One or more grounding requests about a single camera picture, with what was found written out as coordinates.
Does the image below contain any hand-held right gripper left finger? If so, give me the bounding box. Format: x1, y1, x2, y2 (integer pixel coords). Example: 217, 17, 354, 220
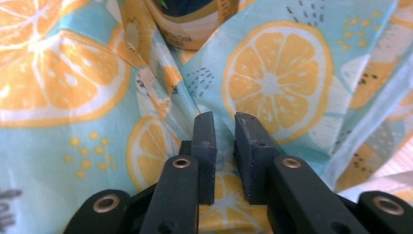
139, 111, 218, 234

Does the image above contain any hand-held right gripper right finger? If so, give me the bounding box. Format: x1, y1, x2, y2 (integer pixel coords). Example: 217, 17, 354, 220
233, 112, 371, 234

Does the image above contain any orange slice print cloth bag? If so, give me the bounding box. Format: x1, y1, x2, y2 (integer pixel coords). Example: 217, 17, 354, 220
0, 0, 413, 234

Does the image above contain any orange juice bottle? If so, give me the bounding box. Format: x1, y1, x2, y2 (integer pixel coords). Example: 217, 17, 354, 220
142, 0, 243, 52

